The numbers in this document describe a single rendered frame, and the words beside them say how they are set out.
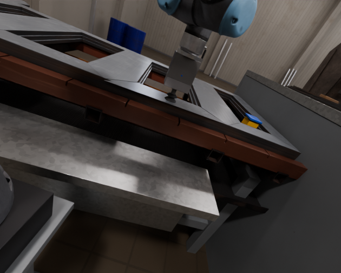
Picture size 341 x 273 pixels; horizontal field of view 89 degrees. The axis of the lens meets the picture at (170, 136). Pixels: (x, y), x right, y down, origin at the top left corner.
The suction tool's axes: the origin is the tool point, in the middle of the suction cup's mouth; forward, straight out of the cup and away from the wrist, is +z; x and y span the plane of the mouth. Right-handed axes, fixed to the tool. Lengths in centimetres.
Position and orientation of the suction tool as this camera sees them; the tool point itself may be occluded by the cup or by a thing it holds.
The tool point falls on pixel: (170, 99)
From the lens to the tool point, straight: 62.8
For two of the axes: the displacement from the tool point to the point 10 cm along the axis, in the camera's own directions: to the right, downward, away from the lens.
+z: -3.7, 8.0, 4.7
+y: -9.3, -3.0, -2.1
